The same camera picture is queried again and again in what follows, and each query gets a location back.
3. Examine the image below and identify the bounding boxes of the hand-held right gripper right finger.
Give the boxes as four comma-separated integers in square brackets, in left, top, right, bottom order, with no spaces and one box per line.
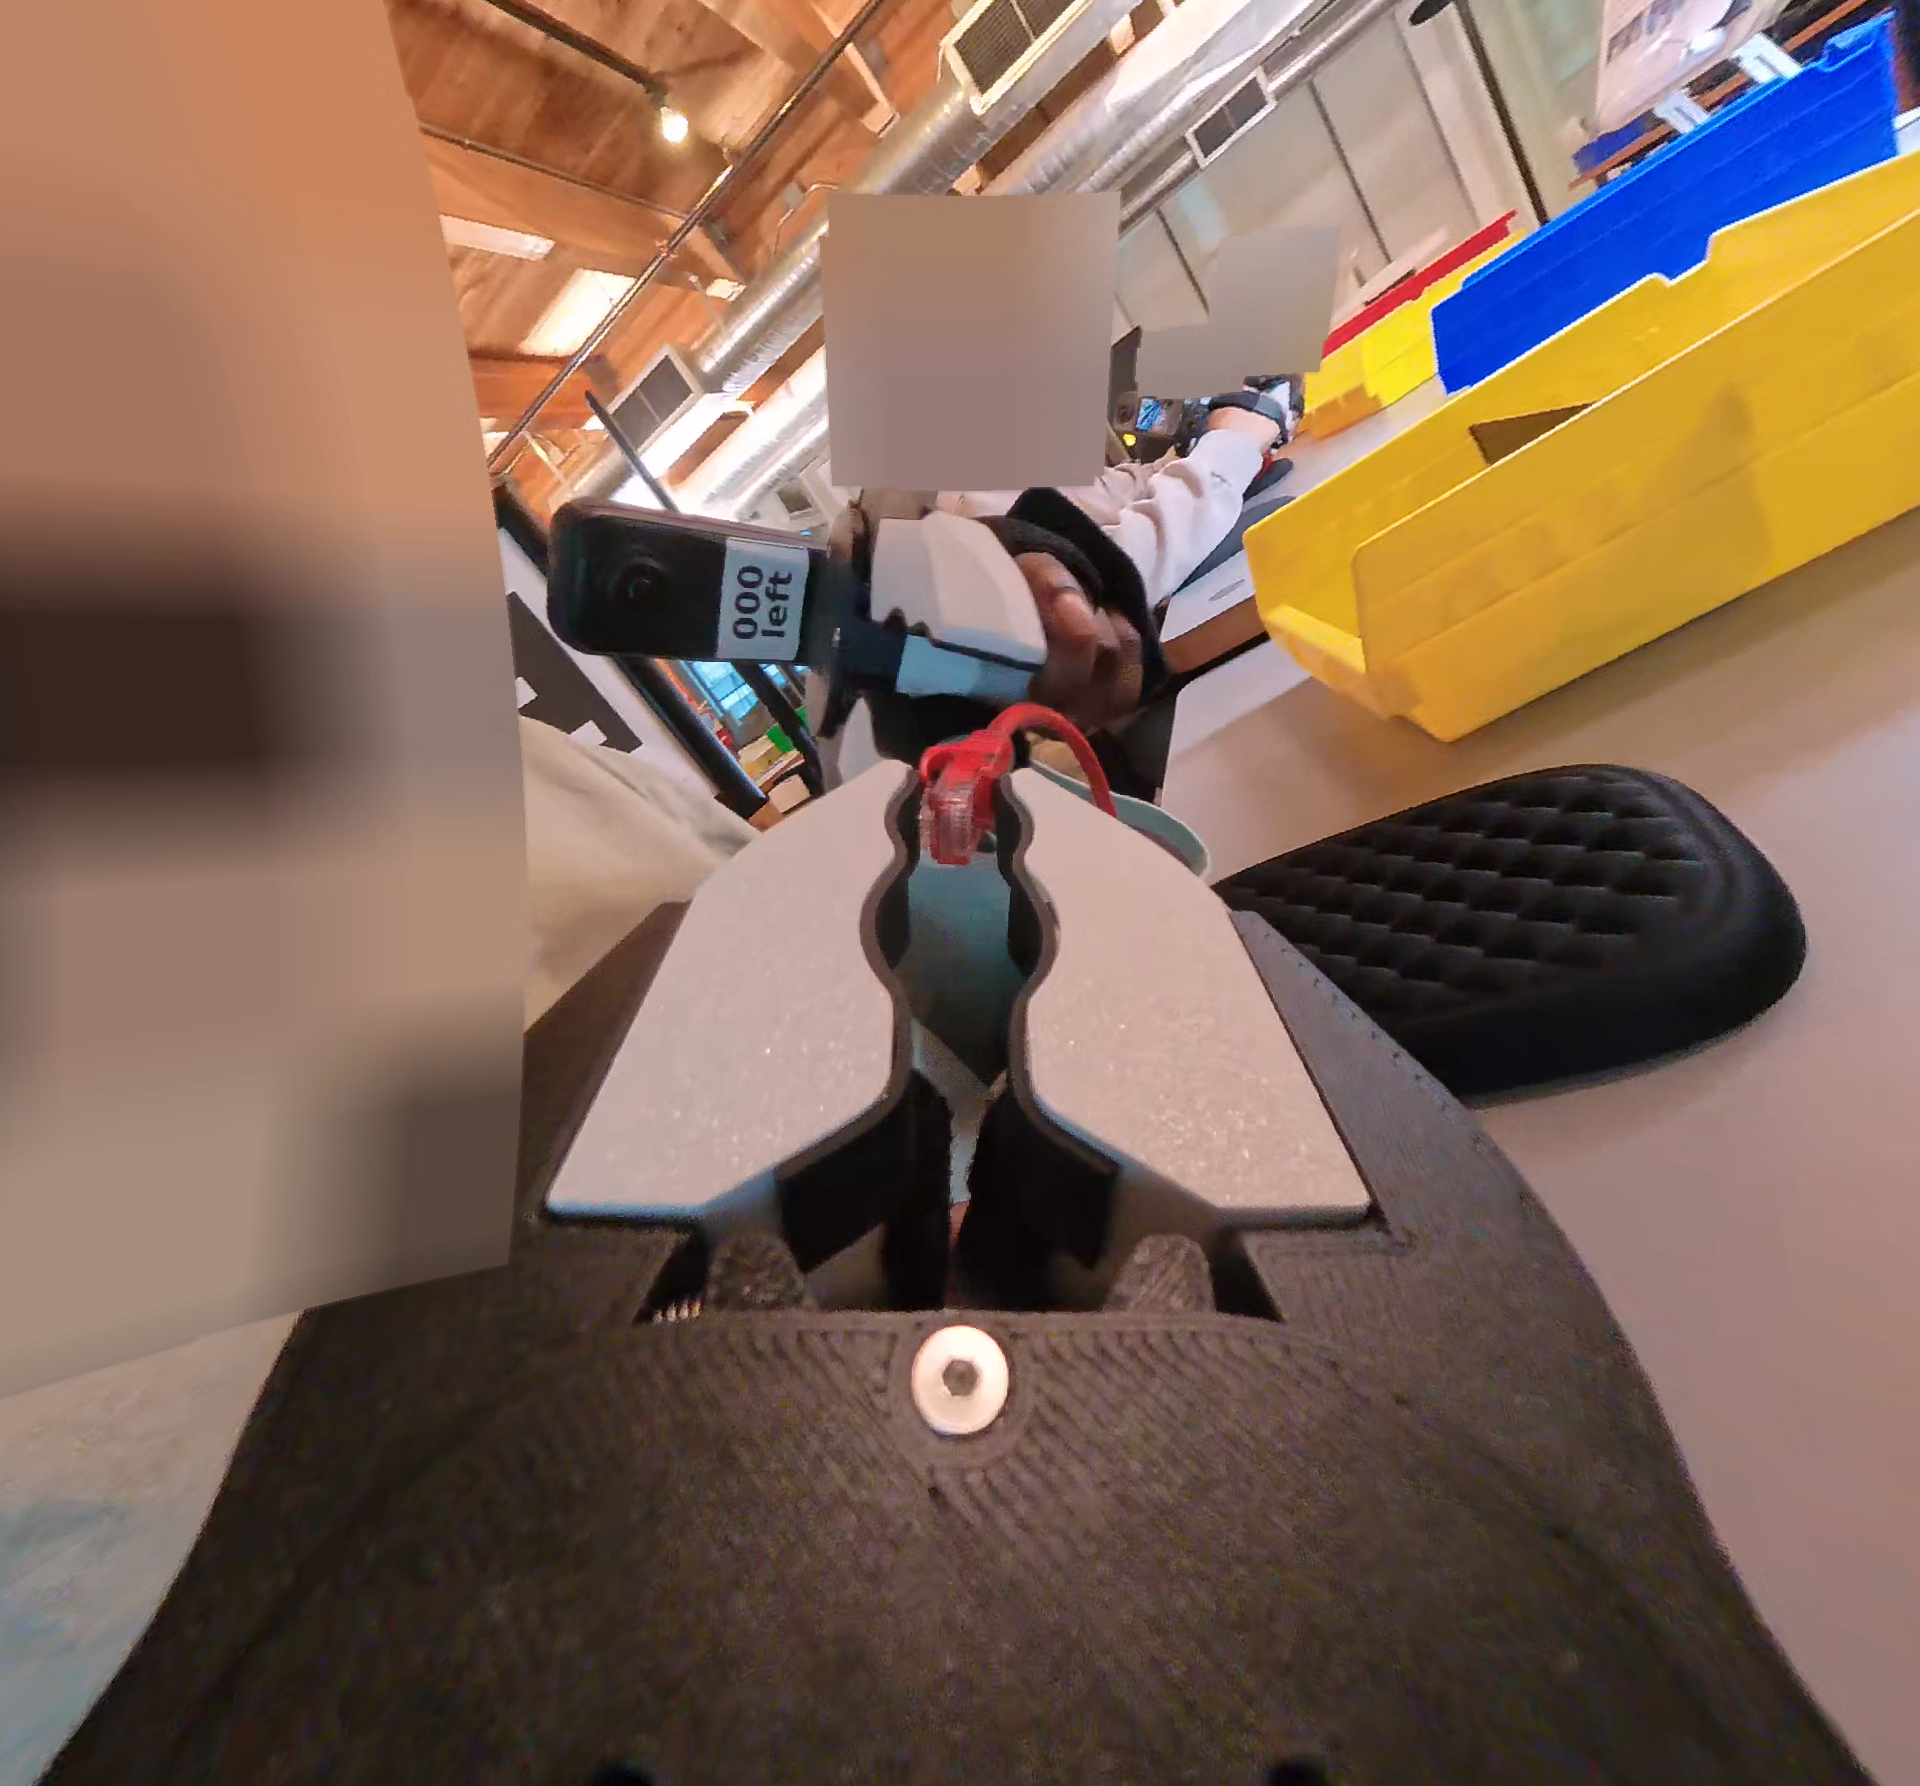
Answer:
[996,770,1381,1229]

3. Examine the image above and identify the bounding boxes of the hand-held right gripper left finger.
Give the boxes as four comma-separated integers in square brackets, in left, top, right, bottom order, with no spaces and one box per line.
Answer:
[544,762,921,1227]

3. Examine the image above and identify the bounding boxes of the red ethernet cable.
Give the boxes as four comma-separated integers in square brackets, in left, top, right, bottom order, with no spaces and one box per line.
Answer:
[918,704,1121,869]

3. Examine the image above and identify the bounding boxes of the yellow plastic bin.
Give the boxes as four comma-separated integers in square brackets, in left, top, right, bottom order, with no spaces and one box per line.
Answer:
[1299,297,1451,443]
[1242,151,1920,744]

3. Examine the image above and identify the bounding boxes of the blue plastic bin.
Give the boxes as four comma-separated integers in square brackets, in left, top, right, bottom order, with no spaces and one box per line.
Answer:
[1431,12,1904,396]

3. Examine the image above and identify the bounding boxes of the another person's forearm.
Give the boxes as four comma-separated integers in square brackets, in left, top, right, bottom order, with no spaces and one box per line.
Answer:
[1101,424,1271,608]

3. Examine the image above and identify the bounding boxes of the person's left hand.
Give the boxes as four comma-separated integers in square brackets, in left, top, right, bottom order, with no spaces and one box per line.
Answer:
[1028,583,1168,738]

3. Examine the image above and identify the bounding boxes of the black quilted wrist pad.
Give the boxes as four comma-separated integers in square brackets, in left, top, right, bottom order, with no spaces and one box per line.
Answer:
[1214,762,1811,1101]

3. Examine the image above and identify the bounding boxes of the white air vent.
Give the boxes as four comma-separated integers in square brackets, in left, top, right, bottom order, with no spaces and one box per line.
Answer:
[940,0,1114,118]

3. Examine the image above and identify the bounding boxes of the red plastic bin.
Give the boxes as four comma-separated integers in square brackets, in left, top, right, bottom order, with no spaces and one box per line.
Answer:
[1327,211,1526,352]

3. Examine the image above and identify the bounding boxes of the black floor lamp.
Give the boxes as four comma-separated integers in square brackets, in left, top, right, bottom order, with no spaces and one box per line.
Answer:
[1409,0,1549,231]

